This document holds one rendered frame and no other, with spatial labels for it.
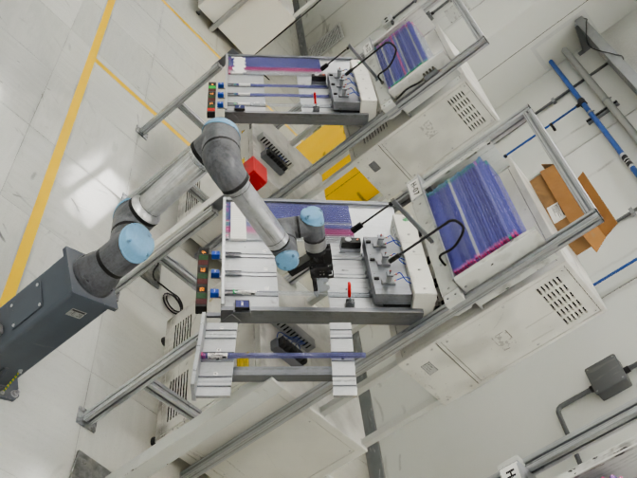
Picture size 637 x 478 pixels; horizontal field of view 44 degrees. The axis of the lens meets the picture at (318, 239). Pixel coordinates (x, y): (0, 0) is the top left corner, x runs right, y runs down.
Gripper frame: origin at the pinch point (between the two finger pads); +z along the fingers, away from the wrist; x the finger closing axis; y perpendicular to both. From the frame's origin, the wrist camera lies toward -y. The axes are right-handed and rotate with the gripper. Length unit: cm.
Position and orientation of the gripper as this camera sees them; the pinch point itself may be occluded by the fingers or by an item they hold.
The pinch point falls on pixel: (315, 292)
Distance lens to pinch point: 283.8
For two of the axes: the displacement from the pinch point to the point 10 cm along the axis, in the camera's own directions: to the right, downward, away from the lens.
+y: 9.9, -1.3, 0.1
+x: -0.9, -5.9, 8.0
